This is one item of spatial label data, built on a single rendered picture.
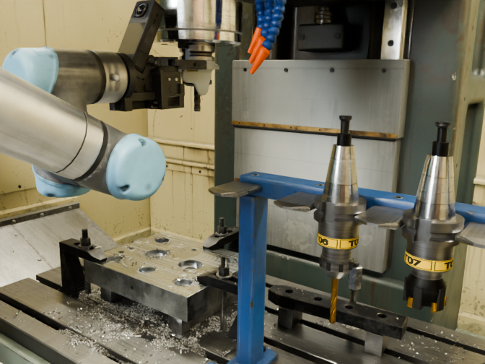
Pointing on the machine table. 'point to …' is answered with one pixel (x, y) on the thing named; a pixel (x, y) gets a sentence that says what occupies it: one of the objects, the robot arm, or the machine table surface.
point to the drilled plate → (163, 274)
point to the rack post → (252, 282)
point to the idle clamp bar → (317, 301)
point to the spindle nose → (201, 22)
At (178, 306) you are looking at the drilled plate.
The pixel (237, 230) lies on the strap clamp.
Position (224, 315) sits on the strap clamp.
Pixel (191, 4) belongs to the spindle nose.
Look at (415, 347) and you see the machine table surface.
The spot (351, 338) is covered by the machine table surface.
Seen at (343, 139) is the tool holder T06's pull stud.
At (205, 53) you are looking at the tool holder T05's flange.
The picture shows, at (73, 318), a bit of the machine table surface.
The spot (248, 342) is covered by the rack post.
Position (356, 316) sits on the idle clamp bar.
